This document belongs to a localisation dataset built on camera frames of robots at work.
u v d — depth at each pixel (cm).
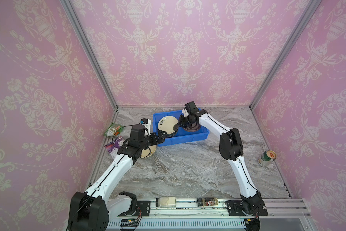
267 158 81
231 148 64
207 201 73
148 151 73
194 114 79
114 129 104
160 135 73
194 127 88
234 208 73
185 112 95
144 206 75
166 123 104
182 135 93
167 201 73
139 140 63
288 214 73
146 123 74
